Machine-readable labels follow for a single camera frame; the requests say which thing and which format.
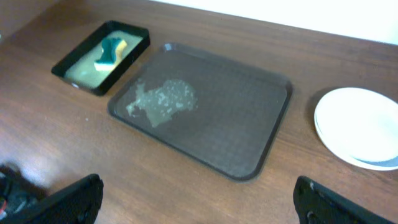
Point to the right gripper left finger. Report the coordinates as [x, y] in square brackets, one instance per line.
[79, 203]

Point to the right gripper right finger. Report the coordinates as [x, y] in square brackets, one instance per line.
[315, 203]

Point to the white plate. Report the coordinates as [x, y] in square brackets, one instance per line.
[361, 121]
[344, 156]

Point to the green and yellow sponge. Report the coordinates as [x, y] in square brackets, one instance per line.
[112, 50]

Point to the light grey plate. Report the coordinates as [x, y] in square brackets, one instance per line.
[388, 163]

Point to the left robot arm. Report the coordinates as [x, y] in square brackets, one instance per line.
[17, 192]

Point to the brown plastic serving tray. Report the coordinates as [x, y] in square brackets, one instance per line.
[222, 113]

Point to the small black soapy tray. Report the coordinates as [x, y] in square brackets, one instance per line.
[77, 68]

